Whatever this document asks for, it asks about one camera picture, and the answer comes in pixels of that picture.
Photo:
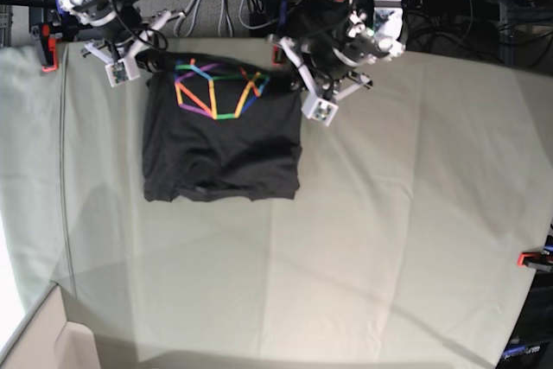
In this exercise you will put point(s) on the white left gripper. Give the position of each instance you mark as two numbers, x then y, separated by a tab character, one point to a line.
324	91

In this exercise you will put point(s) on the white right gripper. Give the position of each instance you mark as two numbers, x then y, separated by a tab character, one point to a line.
122	63

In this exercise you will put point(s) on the black t-shirt with colourful logo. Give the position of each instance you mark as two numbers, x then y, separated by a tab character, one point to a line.
217	128

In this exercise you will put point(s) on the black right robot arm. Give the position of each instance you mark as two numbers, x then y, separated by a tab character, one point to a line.
116	21

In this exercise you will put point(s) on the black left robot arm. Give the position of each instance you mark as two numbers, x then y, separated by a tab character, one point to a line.
326	44

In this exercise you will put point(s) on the red black clamp middle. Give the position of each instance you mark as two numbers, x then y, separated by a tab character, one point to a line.
278	57

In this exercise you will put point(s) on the red black clamp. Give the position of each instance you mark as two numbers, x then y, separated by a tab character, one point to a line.
46	48
536	260
278	57

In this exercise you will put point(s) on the red black clamp left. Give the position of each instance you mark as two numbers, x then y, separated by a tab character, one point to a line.
46	48

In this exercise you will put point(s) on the white box corner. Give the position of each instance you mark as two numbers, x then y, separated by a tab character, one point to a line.
47	339

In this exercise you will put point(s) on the red black clamp right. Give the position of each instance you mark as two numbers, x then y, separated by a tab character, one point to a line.
536	260

